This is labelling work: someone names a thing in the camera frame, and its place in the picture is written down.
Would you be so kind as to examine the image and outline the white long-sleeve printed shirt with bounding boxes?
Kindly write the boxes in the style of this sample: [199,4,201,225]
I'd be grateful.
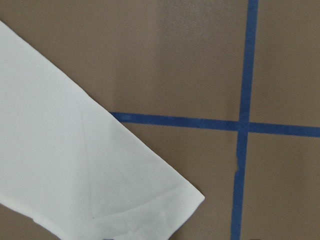
[0,23,205,240]

